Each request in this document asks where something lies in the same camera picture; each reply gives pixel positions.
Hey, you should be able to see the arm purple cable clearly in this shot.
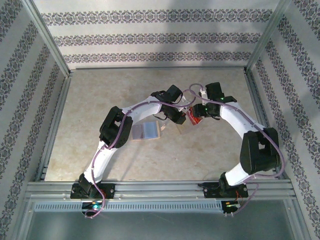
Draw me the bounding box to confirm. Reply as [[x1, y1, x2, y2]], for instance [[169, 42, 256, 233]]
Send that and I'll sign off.
[[83, 89, 197, 220], [188, 83, 286, 218]]

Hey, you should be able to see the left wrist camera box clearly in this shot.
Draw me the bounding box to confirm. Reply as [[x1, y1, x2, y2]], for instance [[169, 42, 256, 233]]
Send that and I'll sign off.
[[180, 94, 193, 111]]

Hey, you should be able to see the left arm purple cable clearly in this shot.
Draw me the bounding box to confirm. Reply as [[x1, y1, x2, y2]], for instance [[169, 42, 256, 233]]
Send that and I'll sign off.
[[83, 89, 197, 220]]

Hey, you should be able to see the clear plastic card box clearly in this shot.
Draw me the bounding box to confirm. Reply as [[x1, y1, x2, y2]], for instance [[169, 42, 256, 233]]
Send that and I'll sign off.
[[174, 121, 198, 136]]

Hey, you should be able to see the long aluminium mounting rail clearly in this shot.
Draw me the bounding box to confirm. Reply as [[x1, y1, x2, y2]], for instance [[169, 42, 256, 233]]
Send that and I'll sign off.
[[26, 181, 294, 201]]

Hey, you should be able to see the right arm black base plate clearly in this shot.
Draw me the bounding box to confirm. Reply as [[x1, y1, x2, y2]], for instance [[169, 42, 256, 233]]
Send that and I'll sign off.
[[203, 183, 249, 200]]

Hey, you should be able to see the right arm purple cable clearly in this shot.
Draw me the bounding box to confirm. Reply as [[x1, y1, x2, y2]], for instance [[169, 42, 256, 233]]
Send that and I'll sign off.
[[188, 83, 286, 218]]

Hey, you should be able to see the aluminium table side rail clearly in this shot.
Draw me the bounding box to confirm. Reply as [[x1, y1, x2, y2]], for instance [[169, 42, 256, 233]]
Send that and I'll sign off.
[[34, 71, 74, 182], [242, 69, 292, 182]]

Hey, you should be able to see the slotted grey cable duct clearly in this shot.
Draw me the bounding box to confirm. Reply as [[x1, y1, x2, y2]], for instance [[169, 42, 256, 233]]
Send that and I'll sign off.
[[33, 201, 224, 214]]

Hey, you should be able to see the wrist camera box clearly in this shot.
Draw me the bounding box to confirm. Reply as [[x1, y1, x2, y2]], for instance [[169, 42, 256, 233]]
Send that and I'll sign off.
[[180, 94, 193, 111], [198, 87, 210, 106]]

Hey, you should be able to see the thin aluminium table rail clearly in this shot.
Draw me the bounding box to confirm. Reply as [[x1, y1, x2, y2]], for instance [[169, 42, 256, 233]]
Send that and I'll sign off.
[[74, 65, 245, 71]]

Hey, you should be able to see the aluminium frame post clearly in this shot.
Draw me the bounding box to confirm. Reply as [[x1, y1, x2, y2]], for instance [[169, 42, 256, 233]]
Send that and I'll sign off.
[[245, 0, 293, 74], [21, 0, 73, 79]]

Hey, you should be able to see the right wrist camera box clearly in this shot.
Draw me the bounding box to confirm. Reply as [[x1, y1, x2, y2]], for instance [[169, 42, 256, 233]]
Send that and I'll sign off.
[[198, 87, 210, 106]]

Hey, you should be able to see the beige leather card holder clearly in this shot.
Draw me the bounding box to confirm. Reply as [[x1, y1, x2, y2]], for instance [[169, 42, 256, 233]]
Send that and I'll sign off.
[[129, 120, 167, 142]]

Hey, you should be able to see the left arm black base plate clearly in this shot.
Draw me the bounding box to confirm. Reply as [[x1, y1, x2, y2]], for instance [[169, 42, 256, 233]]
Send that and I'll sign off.
[[70, 183, 116, 200]]

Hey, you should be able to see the red credit card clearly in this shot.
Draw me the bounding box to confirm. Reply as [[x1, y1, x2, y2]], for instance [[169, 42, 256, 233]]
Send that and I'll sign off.
[[187, 106, 203, 125]]

